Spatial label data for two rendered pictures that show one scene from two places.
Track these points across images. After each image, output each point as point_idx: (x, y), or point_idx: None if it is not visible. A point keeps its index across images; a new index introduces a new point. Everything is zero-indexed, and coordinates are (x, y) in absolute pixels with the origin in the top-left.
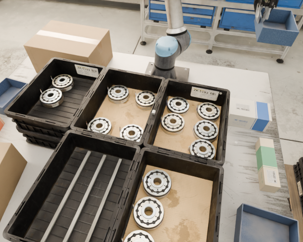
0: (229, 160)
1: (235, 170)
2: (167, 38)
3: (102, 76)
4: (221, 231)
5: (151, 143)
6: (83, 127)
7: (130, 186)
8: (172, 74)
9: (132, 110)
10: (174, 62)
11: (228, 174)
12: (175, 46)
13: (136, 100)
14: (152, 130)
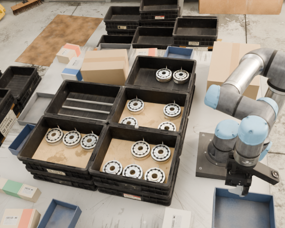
0: (124, 212)
1: (114, 216)
2: (234, 126)
3: (176, 92)
4: (68, 197)
5: (123, 138)
6: (135, 97)
7: (80, 121)
8: (216, 154)
9: (157, 123)
10: (223, 148)
11: (111, 209)
12: (222, 135)
13: (163, 122)
14: (122, 130)
